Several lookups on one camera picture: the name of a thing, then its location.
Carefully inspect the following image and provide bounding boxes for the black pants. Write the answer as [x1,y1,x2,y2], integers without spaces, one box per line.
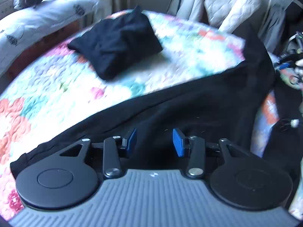
[10,23,303,180]

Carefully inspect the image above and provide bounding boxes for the black garment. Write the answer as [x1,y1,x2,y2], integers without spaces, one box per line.
[67,6,163,81]

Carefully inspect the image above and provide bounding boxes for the floral quilt bedspread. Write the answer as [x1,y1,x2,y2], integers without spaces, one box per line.
[0,9,303,222]

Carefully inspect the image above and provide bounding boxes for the grey hanging garment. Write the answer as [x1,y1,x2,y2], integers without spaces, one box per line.
[258,4,286,54]

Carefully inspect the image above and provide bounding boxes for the white quilted jacket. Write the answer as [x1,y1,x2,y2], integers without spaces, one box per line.
[176,0,261,33]

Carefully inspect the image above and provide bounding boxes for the white patterned pillow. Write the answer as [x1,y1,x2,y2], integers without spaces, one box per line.
[0,0,102,75]

